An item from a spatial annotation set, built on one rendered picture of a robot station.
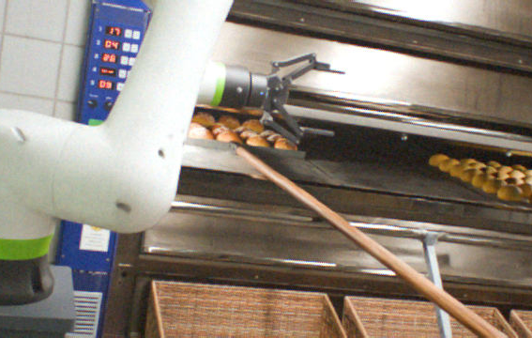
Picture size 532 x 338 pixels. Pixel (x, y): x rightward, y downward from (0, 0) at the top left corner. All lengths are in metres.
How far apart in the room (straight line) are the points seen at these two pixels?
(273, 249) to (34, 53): 0.89
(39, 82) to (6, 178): 1.14
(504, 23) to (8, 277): 1.82
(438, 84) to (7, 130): 1.65
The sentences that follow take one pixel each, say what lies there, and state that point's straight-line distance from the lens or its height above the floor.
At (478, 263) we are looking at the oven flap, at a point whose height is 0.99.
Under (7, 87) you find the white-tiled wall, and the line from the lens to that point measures 2.19.
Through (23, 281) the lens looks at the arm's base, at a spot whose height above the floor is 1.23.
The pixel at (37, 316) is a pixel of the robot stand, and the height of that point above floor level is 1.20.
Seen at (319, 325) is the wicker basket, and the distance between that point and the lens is 2.46.
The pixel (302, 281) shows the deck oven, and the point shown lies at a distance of 2.45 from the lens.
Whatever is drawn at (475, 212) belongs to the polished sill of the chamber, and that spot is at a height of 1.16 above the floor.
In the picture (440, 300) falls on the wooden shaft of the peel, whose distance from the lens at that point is 1.49.
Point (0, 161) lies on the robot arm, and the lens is 1.06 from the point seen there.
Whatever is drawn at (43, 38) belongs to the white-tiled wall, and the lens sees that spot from 2.18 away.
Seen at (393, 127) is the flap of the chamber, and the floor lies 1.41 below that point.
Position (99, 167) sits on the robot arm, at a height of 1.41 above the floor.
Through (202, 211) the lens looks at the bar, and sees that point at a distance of 1.90.
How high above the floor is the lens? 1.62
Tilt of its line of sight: 10 degrees down
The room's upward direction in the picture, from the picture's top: 11 degrees clockwise
